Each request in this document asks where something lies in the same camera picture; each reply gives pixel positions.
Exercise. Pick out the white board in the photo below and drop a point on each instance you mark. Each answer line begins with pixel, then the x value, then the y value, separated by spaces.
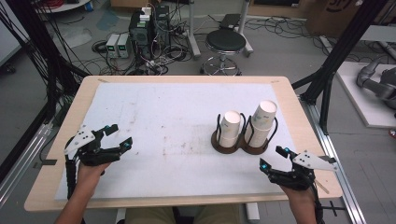
pixel 358 99

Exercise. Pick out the black round stool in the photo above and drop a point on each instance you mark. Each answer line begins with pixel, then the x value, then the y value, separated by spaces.
pixel 225 41

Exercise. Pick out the person's right leg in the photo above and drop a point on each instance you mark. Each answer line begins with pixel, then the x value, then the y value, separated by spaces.
pixel 219 215

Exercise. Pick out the person's right hand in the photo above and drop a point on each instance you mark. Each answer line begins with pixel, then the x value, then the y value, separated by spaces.
pixel 300 196

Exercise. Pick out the person's leg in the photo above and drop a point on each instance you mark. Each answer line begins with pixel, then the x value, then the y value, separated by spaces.
pixel 219 215
pixel 149 216

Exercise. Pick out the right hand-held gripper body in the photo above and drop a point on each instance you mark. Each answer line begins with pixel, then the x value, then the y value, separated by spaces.
pixel 295 179

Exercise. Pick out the tan wooden stick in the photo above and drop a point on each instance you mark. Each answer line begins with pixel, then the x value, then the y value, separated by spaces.
pixel 322 186

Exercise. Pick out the person's left leg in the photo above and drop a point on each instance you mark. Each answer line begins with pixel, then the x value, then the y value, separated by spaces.
pixel 149 216

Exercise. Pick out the black tape strip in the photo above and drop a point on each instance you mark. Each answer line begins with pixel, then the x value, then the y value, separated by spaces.
pixel 46 162

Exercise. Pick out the black flat device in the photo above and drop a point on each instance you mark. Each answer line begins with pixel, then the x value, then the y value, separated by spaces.
pixel 230 21

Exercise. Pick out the white foam mat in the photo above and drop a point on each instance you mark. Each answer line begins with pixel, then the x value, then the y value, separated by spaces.
pixel 171 118

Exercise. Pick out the white table leg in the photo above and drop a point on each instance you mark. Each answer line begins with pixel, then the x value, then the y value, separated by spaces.
pixel 252 213

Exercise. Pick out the stack of white paper cups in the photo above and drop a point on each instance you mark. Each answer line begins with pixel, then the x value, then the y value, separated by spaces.
pixel 229 130
pixel 261 124

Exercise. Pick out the grey power supply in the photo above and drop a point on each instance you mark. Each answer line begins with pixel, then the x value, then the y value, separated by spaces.
pixel 112 46
pixel 123 46

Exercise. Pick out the black computer tower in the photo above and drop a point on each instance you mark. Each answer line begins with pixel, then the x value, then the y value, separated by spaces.
pixel 140 37
pixel 162 25

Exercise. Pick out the light wooden table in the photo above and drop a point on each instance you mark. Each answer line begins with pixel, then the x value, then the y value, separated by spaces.
pixel 300 105

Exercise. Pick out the aluminium rail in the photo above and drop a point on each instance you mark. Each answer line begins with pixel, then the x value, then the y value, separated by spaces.
pixel 336 161
pixel 21 161

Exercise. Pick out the person's left hand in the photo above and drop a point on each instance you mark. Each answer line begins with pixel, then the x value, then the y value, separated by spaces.
pixel 90 175

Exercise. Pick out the white metal stand leg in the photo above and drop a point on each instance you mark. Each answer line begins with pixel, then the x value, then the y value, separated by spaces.
pixel 245 31
pixel 193 34

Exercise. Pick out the cardboard box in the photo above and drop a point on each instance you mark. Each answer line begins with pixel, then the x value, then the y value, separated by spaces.
pixel 333 17

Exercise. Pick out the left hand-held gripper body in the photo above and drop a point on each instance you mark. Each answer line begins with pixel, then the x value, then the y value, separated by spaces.
pixel 90 152

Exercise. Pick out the white round table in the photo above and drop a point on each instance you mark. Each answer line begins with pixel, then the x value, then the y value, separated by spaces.
pixel 65 5

